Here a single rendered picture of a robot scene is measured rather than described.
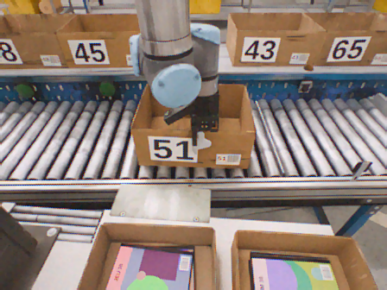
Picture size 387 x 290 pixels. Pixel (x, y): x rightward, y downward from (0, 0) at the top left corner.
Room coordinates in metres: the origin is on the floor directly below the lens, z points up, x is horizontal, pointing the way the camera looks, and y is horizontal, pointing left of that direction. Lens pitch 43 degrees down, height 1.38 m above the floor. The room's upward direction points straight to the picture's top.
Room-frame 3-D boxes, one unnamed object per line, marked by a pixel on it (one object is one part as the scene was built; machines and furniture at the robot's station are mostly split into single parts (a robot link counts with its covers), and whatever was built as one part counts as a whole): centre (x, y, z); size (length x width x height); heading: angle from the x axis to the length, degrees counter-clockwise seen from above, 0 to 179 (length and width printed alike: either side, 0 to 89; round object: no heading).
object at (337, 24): (1.23, -0.77, 0.96); 0.39 x 0.29 x 0.17; 91
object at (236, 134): (0.71, 0.00, 0.83); 0.39 x 0.29 x 0.17; 88
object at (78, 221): (0.36, 0.42, 0.74); 0.28 x 0.02 x 0.02; 86
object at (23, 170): (0.75, 0.63, 0.72); 0.52 x 0.05 x 0.05; 1
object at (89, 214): (0.38, 0.42, 0.74); 0.28 x 0.02 x 0.02; 86
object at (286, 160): (0.77, -0.35, 0.72); 0.52 x 0.05 x 0.05; 1
